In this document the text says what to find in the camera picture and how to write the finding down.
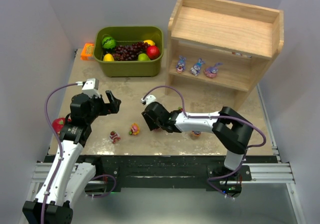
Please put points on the green plastic basin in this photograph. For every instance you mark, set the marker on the green plastic basin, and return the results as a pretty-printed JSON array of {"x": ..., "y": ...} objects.
[{"x": 126, "y": 36}]

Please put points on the purple bunny orange cup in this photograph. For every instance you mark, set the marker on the purple bunny orange cup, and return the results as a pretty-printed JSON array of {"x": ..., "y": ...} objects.
[{"x": 196, "y": 133}]

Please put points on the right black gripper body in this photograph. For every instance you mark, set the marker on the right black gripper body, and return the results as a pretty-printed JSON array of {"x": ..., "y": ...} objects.
[{"x": 150, "y": 116}]

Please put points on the yellow lemon toy back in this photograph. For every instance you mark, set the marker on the yellow lemon toy back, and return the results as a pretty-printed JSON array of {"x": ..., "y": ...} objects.
[{"x": 149, "y": 42}]

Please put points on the red apple toy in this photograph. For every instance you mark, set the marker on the red apple toy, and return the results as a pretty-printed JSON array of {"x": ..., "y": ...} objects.
[{"x": 153, "y": 52}]

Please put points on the orange snack box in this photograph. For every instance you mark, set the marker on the orange snack box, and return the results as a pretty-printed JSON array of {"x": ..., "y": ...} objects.
[{"x": 87, "y": 52}]

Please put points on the purple bunny with bottle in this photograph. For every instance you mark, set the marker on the purple bunny with bottle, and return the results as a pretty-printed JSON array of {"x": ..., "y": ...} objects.
[{"x": 196, "y": 68}]

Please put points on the purple bunny strawberry cake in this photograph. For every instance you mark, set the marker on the purple bunny strawberry cake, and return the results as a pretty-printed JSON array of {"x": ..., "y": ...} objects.
[{"x": 181, "y": 64}]

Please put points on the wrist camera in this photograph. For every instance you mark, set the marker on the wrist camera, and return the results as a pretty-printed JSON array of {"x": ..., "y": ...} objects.
[
  {"x": 148, "y": 99},
  {"x": 90, "y": 87}
]

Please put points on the red white box behind shelf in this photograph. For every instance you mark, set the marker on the red white box behind shelf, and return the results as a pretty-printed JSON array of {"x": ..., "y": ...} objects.
[{"x": 241, "y": 55}]

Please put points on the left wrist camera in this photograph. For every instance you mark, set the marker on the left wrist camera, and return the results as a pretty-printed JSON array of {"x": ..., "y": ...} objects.
[{"x": 90, "y": 87}]

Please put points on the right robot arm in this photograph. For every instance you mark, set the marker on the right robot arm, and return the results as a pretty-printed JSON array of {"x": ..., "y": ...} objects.
[{"x": 232, "y": 130}]

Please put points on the wooden two-tier shelf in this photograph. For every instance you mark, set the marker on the wooden two-tier shelf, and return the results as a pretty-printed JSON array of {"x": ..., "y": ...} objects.
[{"x": 212, "y": 30}]

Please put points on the black base frame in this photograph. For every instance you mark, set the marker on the black base frame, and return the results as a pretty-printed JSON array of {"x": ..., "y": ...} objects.
[{"x": 141, "y": 171}]

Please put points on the red strawberry toy at edge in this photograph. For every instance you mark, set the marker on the red strawberry toy at edge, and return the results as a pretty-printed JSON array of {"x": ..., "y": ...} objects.
[{"x": 58, "y": 124}]

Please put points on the green pear toy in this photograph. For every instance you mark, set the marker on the green pear toy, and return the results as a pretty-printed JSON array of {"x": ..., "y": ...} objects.
[{"x": 143, "y": 57}]

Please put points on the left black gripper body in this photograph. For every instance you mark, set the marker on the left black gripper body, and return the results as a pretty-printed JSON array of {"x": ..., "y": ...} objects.
[{"x": 104, "y": 105}]

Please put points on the red strawberry bear figure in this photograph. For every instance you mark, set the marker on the red strawberry bear figure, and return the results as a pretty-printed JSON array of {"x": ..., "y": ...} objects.
[{"x": 114, "y": 137}]

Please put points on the pink bear yellow flower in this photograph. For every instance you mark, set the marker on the pink bear yellow flower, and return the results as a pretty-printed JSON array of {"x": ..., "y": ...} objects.
[{"x": 134, "y": 129}]

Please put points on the green watermelon toy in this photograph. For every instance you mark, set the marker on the green watermelon toy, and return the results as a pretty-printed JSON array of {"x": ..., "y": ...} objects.
[{"x": 108, "y": 43}]

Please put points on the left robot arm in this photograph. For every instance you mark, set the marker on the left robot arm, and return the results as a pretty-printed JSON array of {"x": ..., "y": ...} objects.
[{"x": 61, "y": 156}]

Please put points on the yellow lemon toy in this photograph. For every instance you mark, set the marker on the yellow lemon toy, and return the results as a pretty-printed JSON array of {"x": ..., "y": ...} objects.
[
  {"x": 108, "y": 58},
  {"x": 149, "y": 42}
]

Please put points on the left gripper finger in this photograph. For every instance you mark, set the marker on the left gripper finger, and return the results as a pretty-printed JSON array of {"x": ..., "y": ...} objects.
[
  {"x": 114, "y": 106},
  {"x": 112, "y": 99}
]

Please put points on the aluminium rail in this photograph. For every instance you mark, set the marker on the aluminium rail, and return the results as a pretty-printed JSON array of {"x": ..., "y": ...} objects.
[{"x": 259, "y": 169}]

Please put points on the yellow lemon toy front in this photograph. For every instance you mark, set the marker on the yellow lemon toy front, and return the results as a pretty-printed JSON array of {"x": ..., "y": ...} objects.
[{"x": 108, "y": 58}]

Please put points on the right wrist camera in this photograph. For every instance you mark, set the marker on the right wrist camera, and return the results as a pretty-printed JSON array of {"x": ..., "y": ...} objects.
[{"x": 148, "y": 99}]

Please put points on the purple grape bunch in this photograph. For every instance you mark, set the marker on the purple grape bunch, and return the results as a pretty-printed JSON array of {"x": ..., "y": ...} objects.
[{"x": 129, "y": 52}]

